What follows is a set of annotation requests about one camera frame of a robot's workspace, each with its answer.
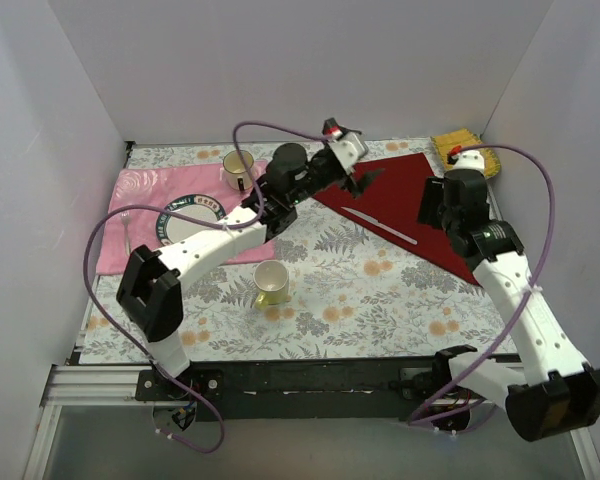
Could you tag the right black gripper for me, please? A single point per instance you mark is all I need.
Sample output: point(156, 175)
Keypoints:
point(431, 201)

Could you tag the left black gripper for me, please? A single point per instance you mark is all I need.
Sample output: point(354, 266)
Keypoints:
point(344, 175)

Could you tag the black blade knife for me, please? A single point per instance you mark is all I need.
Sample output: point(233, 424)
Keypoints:
point(380, 225)

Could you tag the dark red cloth napkin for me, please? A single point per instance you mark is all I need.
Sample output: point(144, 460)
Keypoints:
point(394, 199)

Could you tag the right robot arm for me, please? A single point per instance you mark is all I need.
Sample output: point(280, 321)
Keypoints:
point(558, 390)

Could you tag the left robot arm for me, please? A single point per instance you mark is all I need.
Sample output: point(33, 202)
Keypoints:
point(154, 282)

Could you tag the yellow bamboo tray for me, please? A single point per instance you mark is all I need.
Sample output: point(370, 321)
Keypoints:
point(450, 145)

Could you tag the yellow mug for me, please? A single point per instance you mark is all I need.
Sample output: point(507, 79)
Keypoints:
point(271, 278)

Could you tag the pink placemat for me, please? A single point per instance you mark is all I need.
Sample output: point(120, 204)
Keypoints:
point(159, 187)

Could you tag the silver fork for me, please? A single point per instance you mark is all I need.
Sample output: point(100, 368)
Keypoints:
point(126, 220)

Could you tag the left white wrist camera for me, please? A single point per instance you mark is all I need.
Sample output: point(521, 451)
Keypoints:
point(347, 145)

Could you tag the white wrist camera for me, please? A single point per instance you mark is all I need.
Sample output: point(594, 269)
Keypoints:
point(457, 158)
point(347, 145)

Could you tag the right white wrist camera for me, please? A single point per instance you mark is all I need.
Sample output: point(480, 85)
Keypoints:
point(457, 158)

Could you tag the white mug black handle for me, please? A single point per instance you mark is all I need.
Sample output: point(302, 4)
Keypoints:
point(237, 168)

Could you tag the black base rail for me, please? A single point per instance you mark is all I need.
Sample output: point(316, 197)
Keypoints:
point(386, 387)

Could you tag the aluminium frame rail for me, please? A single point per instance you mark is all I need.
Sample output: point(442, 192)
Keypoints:
point(99, 385)

